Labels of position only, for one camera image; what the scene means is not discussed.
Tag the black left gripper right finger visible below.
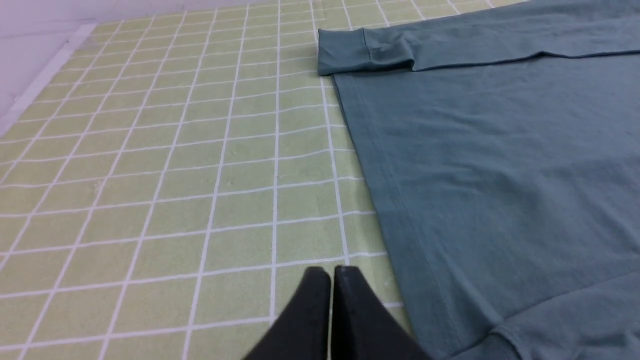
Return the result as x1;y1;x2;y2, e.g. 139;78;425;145
332;265;430;360

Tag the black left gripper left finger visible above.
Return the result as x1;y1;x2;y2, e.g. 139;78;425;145
244;266;332;360

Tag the green long-sleeve top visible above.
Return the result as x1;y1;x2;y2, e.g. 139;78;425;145
318;0;640;360

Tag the green checkered tablecloth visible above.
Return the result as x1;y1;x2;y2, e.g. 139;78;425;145
0;0;526;360

